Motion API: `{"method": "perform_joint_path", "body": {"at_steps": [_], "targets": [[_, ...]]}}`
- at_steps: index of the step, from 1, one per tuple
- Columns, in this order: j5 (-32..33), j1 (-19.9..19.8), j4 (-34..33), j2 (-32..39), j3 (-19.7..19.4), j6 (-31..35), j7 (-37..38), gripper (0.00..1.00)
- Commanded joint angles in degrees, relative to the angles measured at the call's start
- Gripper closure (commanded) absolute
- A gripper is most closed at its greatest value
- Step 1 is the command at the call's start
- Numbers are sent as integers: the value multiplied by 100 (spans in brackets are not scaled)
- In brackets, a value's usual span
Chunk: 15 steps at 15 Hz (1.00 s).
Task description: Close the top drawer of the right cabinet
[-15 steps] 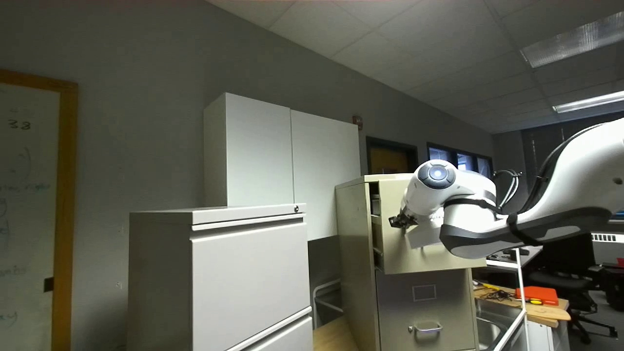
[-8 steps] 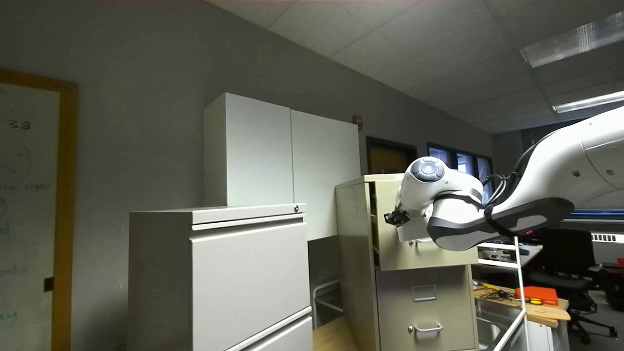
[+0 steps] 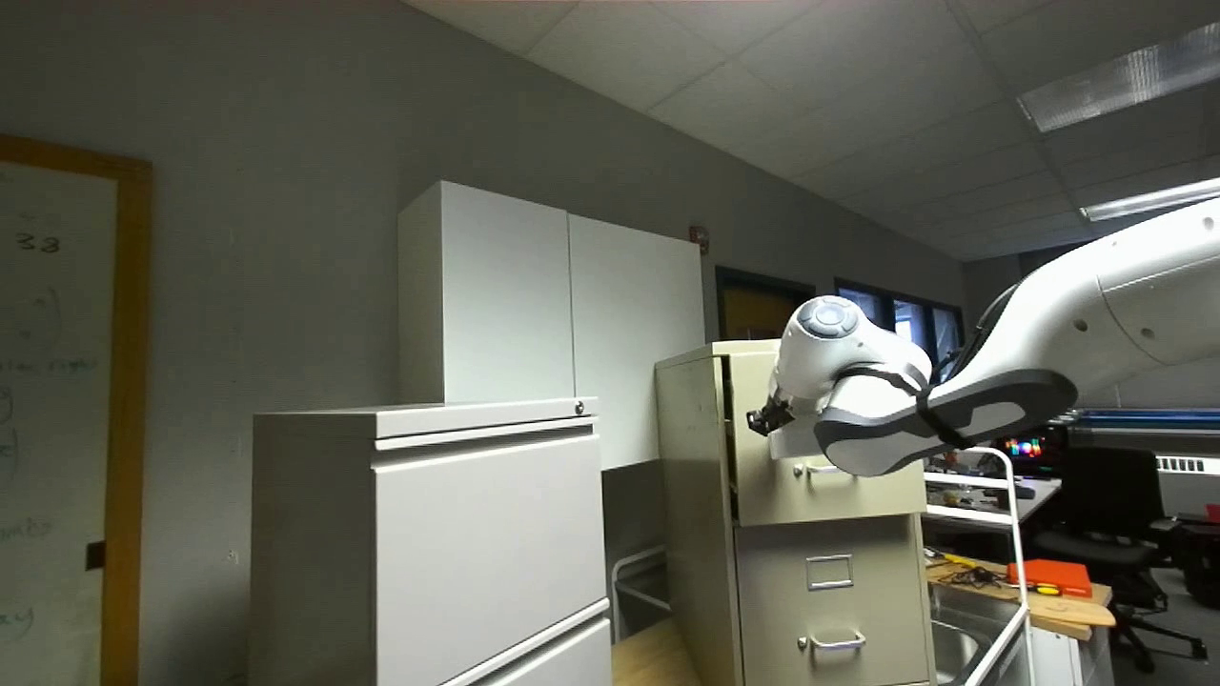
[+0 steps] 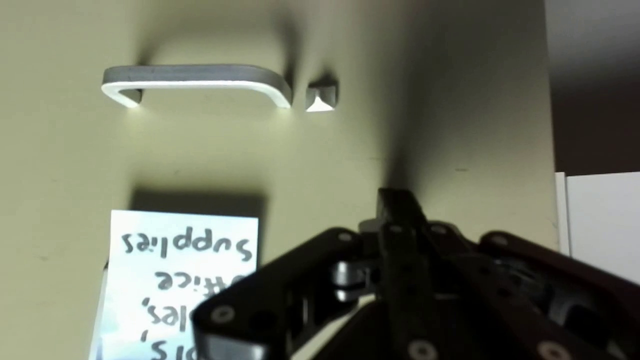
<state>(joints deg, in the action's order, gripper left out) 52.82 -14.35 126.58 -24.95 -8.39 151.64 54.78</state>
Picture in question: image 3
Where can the large ceiling light panel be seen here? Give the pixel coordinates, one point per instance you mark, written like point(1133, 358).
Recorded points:
point(1125, 81)

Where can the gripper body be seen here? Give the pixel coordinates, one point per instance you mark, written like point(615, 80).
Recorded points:
point(774, 414)

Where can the white tubular cart frame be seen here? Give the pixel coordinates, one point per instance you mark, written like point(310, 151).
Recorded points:
point(1016, 543)

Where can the orange box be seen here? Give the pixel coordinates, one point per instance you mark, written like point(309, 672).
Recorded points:
point(1048, 577)

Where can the beige metal file cabinet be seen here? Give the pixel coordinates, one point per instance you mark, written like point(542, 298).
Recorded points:
point(691, 495)

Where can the white metal chair frame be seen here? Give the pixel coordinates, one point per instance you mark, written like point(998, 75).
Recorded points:
point(637, 591)

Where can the black office chair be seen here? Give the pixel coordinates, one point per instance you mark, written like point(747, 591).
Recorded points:
point(1110, 505)

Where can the large grey cabinet drawer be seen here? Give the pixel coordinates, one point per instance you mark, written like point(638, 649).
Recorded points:
point(486, 553)

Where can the dark framed door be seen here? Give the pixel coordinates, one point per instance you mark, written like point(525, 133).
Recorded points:
point(758, 310)

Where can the narrow ceiling light strip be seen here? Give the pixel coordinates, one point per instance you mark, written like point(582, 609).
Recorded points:
point(1148, 200)

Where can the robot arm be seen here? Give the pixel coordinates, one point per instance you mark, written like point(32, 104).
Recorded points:
point(1048, 314)

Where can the open beige cabinet drawer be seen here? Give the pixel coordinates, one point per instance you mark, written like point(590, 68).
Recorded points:
point(829, 500)

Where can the closed beige cabinet drawer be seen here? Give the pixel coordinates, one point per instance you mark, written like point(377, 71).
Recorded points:
point(829, 610)

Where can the row of dark windows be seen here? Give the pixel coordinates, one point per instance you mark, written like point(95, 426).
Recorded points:
point(905, 324)

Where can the whiteboard with wooden frame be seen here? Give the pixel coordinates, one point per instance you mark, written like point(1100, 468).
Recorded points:
point(57, 400)

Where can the metal sink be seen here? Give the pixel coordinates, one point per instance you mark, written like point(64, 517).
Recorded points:
point(953, 648)

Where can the light grey lateral cabinet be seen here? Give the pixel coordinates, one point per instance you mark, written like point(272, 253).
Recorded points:
point(315, 553)

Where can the red fire alarm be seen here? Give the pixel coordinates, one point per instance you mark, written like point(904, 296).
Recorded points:
point(701, 239)

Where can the white wall radiator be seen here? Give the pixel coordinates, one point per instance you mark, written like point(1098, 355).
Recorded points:
point(1187, 464)

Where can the tall white storage cabinet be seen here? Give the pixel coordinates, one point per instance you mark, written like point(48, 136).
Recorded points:
point(496, 295)

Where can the wooden board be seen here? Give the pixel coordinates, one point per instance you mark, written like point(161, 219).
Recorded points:
point(1072, 615)

